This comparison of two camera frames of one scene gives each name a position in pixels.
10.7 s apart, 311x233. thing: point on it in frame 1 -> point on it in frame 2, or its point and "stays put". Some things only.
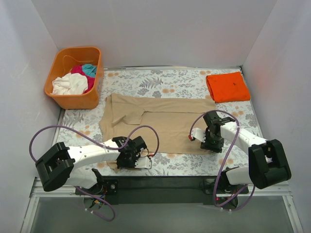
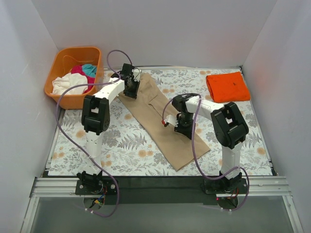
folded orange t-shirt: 227,87 stays put
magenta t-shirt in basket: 78,69 stays put
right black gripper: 210,144 -> 183,128
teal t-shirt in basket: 89,70 stays put
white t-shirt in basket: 70,84 stays put
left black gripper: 127,159 -> 132,90
